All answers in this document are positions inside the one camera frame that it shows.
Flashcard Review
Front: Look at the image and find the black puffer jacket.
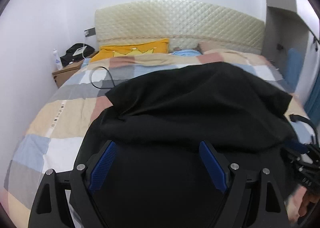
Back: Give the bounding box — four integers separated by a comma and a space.
76, 62, 297, 227

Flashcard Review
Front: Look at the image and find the right hand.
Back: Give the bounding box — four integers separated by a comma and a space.
285, 186, 319, 224

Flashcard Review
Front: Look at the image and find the patchwork checkered bed quilt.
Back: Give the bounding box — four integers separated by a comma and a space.
0, 47, 316, 228

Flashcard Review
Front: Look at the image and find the blue hanging cloth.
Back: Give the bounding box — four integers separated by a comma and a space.
284, 48, 304, 91

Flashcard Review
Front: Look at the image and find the wooden nightstand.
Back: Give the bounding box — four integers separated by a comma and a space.
52, 58, 84, 88

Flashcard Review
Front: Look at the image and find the white spray bottle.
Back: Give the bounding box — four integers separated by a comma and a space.
53, 49, 63, 71

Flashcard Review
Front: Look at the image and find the black bag on nightstand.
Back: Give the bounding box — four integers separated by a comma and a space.
60, 43, 95, 67

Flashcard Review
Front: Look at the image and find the grey wardrobe cabinet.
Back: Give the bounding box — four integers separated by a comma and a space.
262, 0, 319, 103

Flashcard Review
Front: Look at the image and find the yellow pillow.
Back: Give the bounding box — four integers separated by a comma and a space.
91, 38, 170, 63

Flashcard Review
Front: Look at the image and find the light blue pillow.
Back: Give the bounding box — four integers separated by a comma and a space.
172, 49, 202, 57

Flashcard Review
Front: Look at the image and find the cream quilted headboard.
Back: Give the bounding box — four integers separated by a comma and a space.
95, 0, 265, 54

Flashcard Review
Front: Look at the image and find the black cable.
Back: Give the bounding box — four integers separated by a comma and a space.
90, 66, 116, 90

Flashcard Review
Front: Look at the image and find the wall socket panel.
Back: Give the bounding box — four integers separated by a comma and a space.
84, 27, 96, 38

